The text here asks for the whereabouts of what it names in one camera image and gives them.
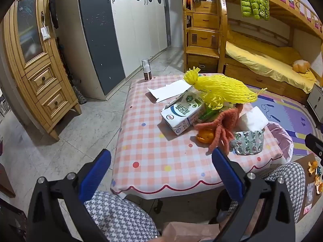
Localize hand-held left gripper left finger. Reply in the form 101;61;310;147
26;149;111;242

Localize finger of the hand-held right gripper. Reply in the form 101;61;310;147
304;133;323;157

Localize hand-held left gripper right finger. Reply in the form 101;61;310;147
211;147;297;242

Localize trash bin with pink bag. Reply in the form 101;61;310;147
262;122;294;163

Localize silver pill blister pack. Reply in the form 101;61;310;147
229;130;264;155

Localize orange fruit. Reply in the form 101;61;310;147
196;128;217;144

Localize orange knitted octopus toy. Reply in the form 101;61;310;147
194;103;244;156

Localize white foam sheet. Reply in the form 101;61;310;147
237;106;269;131

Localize white milk carton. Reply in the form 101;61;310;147
161;91;206;136

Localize yellow foam fruit net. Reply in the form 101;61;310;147
183;66;268;111

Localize pile of orange peels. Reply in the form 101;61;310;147
308;160;323;194

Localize rainbow oval rug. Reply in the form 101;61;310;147
242;84;318;157

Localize white side cabinet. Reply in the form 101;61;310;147
306;83;323;121

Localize person's houndstooth trousers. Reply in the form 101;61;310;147
83;162;306;242

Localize brown cardboard sheet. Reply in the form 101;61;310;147
296;154;323;222

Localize green medicine box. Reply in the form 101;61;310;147
198;101;228;123

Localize pink checked tablecloth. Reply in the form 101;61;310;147
110;74;293;199

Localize orange plush toy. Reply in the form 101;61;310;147
292;59;310;73

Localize yellow bedsheet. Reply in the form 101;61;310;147
225;30;318;94

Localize flattened white paper box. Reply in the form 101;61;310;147
147;79;193;103

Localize wooden corner cabinet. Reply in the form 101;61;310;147
2;0;82;142

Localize brown spray bottle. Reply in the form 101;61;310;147
142;59;151;81

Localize wooden stair drawer unit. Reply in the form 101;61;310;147
183;0;228;75

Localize wooden bunk bed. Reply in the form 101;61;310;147
217;0;323;104

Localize grey and white wardrobe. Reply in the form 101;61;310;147
77;0;169;101

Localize green puffer jacket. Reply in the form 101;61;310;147
240;0;270;21

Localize dark hanging cloth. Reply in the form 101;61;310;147
48;0;60;29

